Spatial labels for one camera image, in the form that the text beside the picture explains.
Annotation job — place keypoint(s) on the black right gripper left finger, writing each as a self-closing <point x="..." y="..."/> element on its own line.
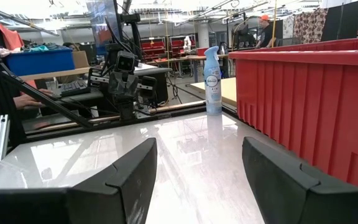
<point x="129" y="183"/>

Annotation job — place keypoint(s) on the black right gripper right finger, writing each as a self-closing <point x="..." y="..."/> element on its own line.
<point x="275" y="180"/>

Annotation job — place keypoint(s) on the red plastic laundry basket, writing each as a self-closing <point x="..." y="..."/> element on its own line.
<point x="306" y="109"/>

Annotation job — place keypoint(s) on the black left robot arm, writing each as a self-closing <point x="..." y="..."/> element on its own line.
<point x="126" y="109"/>

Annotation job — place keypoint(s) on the red storage bin rack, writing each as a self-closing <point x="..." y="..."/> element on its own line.
<point x="154" y="48"/>

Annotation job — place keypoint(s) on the cardboard box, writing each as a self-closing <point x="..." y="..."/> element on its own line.
<point x="81" y="59"/>

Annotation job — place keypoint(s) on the black keyboard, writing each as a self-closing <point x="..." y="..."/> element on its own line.
<point x="73" y="88"/>

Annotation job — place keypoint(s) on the tall blue glossy panel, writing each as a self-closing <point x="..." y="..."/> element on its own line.
<point x="102" y="25"/>

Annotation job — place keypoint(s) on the wooden workbench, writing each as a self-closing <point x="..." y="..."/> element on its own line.
<point x="182" y="58"/>

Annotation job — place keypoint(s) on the long wooden table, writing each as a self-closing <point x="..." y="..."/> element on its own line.
<point x="57" y="73"/>

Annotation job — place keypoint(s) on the blue plastic bin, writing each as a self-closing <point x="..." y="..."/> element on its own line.
<point x="42" y="62"/>

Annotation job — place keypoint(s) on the light blue air freshener bottle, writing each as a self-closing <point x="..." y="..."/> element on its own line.
<point x="213" y="93"/>

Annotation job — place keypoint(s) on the teal cloth pile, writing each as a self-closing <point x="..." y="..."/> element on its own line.
<point x="39" y="48"/>

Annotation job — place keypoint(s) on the white pillar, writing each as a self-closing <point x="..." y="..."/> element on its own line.
<point x="203" y="34"/>

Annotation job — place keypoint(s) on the person's hand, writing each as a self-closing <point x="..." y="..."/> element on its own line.
<point x="26" y="101"/>

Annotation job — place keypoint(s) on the large wooden desk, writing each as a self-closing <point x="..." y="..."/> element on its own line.
<point x="225" y="90"/>

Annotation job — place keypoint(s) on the orange-red cloth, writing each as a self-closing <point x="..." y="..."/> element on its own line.
<point x="11" y="39"/>

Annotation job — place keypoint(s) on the person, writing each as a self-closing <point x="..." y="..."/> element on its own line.
<point x="265" y="35"/>

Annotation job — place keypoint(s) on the white patterned fabric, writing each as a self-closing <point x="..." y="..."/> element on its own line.
<point x="287" y="28"/>

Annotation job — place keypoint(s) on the brown floral fabric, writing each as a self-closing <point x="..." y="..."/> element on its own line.
<point x="309" y="26"/>

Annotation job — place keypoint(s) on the black partition panel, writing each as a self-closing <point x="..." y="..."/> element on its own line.
<point x="340" y="21"/>

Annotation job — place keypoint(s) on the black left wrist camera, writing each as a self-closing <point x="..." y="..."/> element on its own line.
<point x="125" y="62"/>

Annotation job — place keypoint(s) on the black camera mast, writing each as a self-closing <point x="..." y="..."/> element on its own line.
<point x="130" y="31"/>

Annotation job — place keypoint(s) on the silver metal bracket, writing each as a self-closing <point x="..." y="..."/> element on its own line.
<point x="2" y="137"/>

